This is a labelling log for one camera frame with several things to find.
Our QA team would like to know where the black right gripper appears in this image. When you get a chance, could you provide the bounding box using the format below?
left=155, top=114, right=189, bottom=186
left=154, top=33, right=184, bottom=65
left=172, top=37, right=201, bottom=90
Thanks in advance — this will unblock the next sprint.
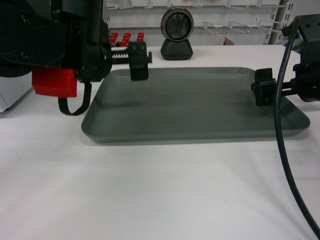
left=250, top=14, right=320, bottom=107

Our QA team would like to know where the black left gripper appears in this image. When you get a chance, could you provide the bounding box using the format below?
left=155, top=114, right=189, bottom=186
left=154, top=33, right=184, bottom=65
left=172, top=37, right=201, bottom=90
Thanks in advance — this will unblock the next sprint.
left=75, top=41, right=153, bottom=83

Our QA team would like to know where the grey silver serving tray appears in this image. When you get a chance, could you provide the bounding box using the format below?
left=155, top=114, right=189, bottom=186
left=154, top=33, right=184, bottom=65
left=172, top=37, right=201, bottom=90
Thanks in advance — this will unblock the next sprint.
left=81, top=66, right=311, bottom=144

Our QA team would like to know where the white checkout counter top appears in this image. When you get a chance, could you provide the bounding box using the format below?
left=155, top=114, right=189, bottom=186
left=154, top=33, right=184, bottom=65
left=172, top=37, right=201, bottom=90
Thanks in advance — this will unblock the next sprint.
left=0, top=44, right=320, bottom=240

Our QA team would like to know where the red capped bottles group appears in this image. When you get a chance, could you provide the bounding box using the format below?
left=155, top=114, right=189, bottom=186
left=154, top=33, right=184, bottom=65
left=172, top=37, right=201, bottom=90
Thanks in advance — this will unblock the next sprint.
left=109, top=32, right=145, bottom=47

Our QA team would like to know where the black barcode scanner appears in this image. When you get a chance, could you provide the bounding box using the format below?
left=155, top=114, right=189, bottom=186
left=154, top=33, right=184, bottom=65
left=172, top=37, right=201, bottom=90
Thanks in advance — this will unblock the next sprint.
left=160, top=7, right=194, bottom=61

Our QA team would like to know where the white cash register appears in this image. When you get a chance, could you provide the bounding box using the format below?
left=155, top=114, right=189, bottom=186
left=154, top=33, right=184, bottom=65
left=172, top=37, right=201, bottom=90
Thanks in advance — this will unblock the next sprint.
left=0, top=73, right=32, bottom=113

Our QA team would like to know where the flat black ribbon cable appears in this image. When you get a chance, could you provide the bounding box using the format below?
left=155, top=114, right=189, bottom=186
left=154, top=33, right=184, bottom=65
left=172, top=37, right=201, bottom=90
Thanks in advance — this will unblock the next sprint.
left=57, top=81, right=93, bottom=117

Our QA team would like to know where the thick black cable right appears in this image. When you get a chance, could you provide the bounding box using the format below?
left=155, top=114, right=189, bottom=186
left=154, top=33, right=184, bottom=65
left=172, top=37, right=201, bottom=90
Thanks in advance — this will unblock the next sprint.
left=273, top=17, right=320, bottom=240

